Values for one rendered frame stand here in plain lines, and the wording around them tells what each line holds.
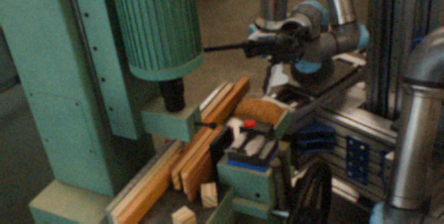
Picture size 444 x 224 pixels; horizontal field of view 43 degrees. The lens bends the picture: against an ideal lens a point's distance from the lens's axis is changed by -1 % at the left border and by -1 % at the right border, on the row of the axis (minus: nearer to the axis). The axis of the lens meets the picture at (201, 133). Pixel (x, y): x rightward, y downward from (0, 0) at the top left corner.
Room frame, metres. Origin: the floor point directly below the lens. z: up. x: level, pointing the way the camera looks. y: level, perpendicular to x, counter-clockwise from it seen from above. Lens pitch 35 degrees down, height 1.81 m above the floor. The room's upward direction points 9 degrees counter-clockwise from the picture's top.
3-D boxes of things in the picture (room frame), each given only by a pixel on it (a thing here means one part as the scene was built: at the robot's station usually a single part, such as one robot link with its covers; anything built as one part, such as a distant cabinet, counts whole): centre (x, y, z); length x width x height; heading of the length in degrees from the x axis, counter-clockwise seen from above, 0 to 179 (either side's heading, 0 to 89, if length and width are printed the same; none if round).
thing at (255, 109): (1.37, -0.17, 0.92); 0.14 x 0.09 x 0.04; 56
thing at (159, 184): (1.23, 0.03, 0.92); 0.67 x 0.02 x 0.04; 146
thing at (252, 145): (1.11, -0.12, 0.99); 0.13 x 0.11 x 0.06; 146
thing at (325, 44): (1.44, -0.35, 1.04); 0.11 x 0.08 x 0.11; 103
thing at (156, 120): (1.21, 0.07, 1.02); 0.14 x 0.07 x 0.09; 56
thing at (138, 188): (1.22, 0.06, 0.93); 0.60 x 0.02 x 0.05; 146
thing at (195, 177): (1.13, -0.01, 0.93); 0.24 x 0.01 x 0.06; 146
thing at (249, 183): (1.10, -0.12, 0.92); 0.15 x 0.13 x 0.09; 146
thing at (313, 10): (1.44, -0.33, 1.13); 0.11 x 0.08 x 0.09; 146
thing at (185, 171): (1.13, 0.01, 0.94); 0.18 x 0.02 x 0.07; 146
